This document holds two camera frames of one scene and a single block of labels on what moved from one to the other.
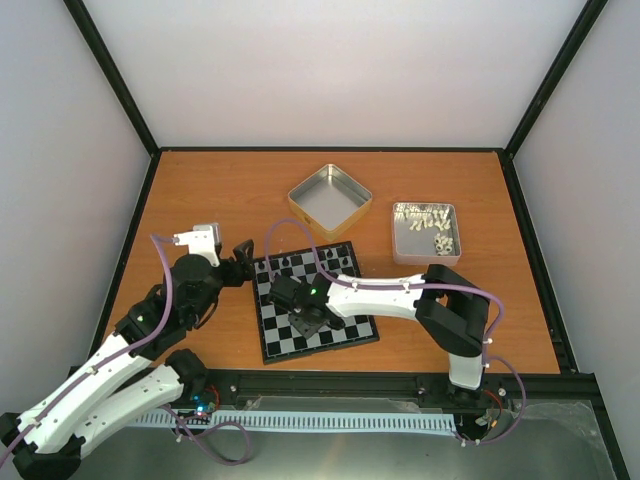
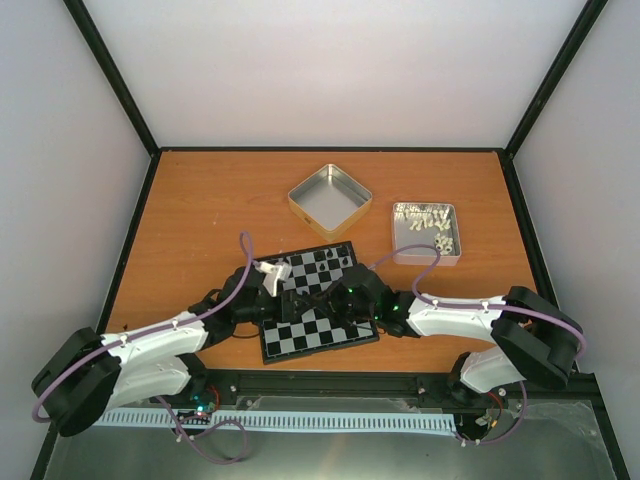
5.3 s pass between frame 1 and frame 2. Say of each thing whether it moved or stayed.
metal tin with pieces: stayed
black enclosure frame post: stayed
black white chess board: stayed
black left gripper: moved
